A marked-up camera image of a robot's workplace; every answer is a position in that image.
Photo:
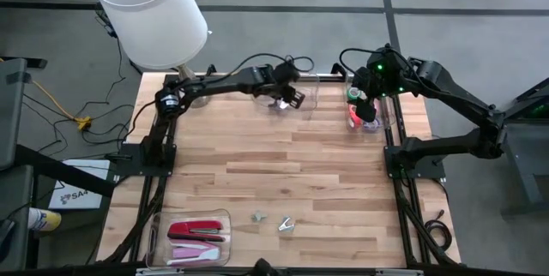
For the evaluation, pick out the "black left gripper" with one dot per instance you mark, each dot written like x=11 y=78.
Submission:
x=285 y=81

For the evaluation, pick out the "silver table lamp white shade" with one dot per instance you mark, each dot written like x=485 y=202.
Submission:
x=150 y=14

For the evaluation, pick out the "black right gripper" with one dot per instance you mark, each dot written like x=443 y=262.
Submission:
x=379 y=76

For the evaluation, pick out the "pink stapler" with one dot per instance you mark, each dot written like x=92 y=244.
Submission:
x=193 y=252

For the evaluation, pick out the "green staple remover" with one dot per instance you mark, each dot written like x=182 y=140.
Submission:
x=259 y=216

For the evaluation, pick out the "black diagonal beam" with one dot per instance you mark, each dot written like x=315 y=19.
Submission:
x=64 y=173

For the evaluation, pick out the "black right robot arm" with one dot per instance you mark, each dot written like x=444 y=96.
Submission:
x=454 y=100

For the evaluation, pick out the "dark grey case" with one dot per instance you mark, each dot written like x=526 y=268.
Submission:
x=10 y=113
x=15 y=199

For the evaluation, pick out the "red tape roll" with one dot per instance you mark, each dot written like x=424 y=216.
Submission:
x=351 y=111

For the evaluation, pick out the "clear plastic bin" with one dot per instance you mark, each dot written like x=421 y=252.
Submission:
x=155 y=246
x=311 y=96
x=388 y=115

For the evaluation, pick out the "black clamp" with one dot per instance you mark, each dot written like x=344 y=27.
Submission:
x=210 y=70
x=336 y=69

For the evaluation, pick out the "orange tape roll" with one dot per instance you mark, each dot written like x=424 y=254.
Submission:
x=352 y=123

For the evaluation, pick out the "black aluminium frame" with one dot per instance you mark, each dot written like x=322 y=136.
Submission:
x=323 y=78

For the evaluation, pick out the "red stapler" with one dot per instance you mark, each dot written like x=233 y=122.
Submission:
x=193 y=228

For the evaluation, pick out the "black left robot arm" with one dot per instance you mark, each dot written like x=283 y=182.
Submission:
x=214 y=84

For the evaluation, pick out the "silver staple remover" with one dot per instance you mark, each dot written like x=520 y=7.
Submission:
x=279 y=104
x=286 y=225

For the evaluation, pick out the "purple tape roll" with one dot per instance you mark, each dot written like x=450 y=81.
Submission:
x=372 y=126

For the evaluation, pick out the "person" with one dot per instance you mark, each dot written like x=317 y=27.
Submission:
x=263 y=267

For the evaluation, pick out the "yellow and white can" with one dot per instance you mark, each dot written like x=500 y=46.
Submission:
x=45 y=220

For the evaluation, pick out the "dark grey metal cart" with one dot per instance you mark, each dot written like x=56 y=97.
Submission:
x=525 y=181

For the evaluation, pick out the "black power adapter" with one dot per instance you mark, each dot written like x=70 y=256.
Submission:
x=108 y=28

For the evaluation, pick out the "green tape roll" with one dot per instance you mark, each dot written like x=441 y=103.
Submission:
x=351 y=93

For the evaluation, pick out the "white printed sign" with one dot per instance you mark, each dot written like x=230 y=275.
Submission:
x=79 y=196

